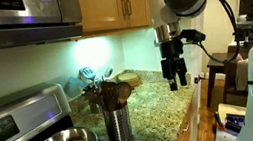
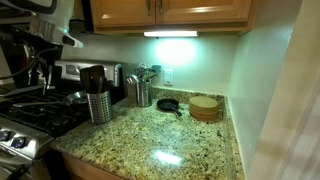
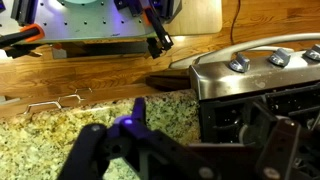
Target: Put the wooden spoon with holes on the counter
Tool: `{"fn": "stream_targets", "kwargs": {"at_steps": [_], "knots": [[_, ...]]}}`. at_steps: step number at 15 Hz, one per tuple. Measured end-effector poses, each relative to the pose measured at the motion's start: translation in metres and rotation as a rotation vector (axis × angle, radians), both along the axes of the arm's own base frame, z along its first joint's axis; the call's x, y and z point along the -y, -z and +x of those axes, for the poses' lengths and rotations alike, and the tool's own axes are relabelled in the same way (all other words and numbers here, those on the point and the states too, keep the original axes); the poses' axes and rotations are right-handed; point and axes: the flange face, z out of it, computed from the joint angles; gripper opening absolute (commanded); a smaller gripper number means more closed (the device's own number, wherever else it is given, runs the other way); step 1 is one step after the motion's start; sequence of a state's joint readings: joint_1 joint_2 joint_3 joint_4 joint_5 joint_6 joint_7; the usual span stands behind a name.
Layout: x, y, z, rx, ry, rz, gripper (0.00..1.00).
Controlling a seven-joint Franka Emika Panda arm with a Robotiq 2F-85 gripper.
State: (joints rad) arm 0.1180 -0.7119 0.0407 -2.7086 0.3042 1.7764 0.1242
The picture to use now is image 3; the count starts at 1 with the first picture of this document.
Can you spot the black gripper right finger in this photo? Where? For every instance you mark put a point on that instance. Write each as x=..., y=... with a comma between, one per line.
x=286, y=153

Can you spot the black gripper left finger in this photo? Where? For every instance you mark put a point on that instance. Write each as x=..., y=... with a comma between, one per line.
x=90, y=150

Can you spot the stainless steel gas stove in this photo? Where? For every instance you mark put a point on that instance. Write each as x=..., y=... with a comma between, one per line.
x=233, y=80

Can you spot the silver stove knob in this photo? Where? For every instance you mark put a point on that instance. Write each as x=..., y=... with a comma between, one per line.
x=313, y=52
x=279, y=57
x=239, y=62

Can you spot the black orange bar clamp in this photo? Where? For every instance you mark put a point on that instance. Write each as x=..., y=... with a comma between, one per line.
x=20, y=36
x=160, y=31

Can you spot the pale wooden board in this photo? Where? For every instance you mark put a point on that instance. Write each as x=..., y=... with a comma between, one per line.
x=200, y=16

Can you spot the grey perforated robot base plate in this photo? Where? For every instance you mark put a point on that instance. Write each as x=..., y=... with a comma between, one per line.
x=93, y=20

